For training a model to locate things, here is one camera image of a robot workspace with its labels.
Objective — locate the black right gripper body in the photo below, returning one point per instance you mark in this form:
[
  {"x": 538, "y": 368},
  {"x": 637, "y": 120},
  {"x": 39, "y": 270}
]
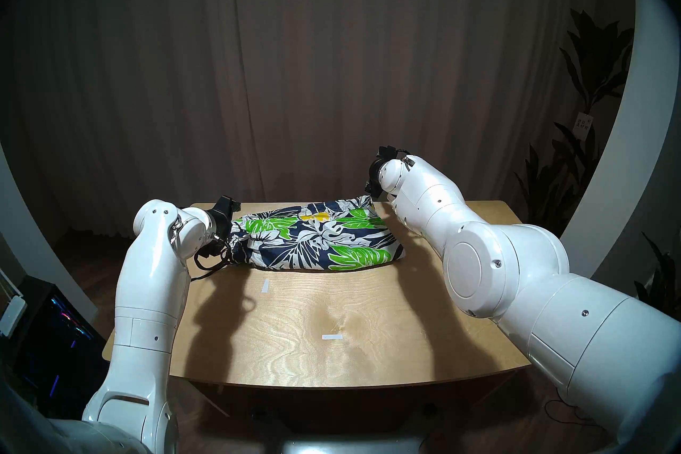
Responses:
[{"x": 379, "y": 160}]

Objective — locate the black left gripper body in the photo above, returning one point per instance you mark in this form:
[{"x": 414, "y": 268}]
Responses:
[{"x": 222, "y": 216}]

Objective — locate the floral print shorts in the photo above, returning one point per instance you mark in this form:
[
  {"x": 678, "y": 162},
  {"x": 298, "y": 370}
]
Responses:
[{"x": 319, "y": 240}]

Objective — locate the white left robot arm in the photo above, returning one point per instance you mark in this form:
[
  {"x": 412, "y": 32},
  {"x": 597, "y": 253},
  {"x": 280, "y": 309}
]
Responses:
[{"x": 149, "y": 309}]

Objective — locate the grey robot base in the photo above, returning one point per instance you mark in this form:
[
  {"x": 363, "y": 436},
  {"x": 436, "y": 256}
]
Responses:
[{"x": 340, "y": 445}]

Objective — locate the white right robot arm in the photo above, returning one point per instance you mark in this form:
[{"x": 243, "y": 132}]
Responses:
[{"x": 505, "y": 272}]

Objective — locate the white tape strip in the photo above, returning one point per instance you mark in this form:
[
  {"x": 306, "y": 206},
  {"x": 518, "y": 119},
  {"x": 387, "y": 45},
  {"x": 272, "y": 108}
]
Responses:
[
  {"x": 265, "y": 286},
  {"x": 332, "y": 337}
]

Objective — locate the brown pleated curtain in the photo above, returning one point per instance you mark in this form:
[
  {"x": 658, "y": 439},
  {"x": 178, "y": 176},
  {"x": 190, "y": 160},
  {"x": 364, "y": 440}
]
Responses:
[{"x": 319, "y": 59}]

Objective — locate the white curved pillar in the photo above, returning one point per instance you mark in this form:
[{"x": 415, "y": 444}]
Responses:
[
  {"x": 633, "y": 139},
  {"x": 37, "y": 245}
]

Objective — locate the black computer tower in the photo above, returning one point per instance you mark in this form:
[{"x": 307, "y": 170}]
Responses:
[{"x": 58, "y": 336}]

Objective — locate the white plant tag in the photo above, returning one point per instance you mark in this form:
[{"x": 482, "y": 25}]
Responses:
[{"x": 583, "y": 127}]

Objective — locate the tall leafy plant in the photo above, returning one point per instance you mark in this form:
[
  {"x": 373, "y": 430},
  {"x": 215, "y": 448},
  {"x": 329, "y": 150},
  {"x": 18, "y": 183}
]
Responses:
[{"x": 596, "y": 75}]

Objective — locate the small white box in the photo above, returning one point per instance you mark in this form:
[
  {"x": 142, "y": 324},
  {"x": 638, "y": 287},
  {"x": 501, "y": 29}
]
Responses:
[{"x": 11, "y": 317}]

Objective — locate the small potted plant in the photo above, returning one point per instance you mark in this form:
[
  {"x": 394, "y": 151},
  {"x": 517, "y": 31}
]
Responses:
[{"x": 662, "y": 282}]

